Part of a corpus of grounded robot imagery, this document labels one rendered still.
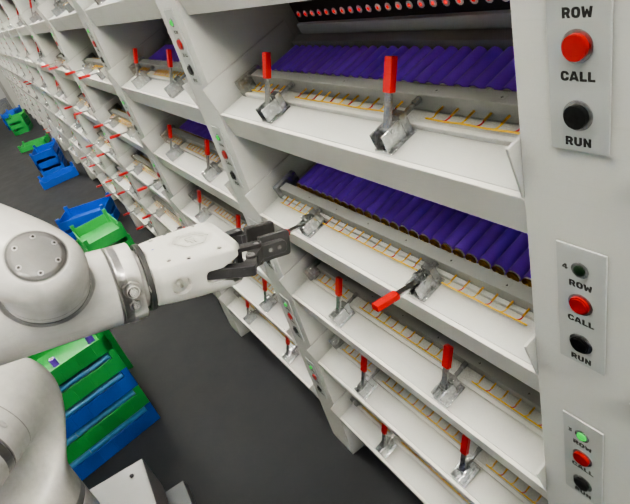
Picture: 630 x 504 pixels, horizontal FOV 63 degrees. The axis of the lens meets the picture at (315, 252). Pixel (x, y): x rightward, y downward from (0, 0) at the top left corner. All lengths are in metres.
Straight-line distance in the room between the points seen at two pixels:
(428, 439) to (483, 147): 0.64
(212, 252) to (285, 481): 1.01
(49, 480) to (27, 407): 0.12
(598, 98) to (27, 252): 0.43
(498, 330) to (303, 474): 0.97
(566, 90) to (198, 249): 0.38
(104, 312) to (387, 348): 0.50
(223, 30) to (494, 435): 0.73
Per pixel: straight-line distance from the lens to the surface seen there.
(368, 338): 0.92
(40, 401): 0.85
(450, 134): 0.53
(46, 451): 0.89
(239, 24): 0.93
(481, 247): 0.66
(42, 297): 0.48
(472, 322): 0.61
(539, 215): 0.43
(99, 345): 1.64
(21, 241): 0.49
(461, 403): 0.79
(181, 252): 0.57
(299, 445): 1.54
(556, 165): 0.40
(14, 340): 0.55
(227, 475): 1.57
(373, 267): 0.73
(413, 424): 1.03
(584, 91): 0.37
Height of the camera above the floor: 1.17
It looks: 31 degrees down
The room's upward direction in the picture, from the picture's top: 19 degrees counter-clockwise
